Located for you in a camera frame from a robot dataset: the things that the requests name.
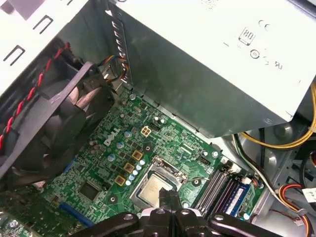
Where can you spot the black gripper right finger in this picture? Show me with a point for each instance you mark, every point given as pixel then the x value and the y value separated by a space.
pixel 192 224

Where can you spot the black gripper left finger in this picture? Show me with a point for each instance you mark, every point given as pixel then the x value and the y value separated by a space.
pixel 153 224

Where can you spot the silver CPU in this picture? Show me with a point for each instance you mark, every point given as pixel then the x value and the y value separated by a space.
pixel 150 188

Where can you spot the metal socket cover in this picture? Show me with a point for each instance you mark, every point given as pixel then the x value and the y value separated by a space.
pixel 145 178

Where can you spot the black RAM slot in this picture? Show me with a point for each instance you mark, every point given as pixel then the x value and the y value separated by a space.
pixel 209 188
pixel 217 190

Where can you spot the thin locking lever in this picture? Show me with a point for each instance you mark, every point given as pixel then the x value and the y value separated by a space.
pixel 200 178

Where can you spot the RAM stick with label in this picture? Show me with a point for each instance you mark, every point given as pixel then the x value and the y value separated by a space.
pixel 238 196

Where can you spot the blue expansion slot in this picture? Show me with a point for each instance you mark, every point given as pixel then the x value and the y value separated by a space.
pixel 74 213

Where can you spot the green motherboard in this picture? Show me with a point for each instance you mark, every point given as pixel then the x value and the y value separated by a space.
pixel 170 138

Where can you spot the black case fan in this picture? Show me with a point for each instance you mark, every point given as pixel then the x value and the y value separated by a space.
pixel 61 123

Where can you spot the grey power supply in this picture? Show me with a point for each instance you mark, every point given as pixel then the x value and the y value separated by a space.
pixel 197 74

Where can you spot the black PC case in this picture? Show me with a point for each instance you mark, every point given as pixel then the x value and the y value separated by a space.
pixel 49 37

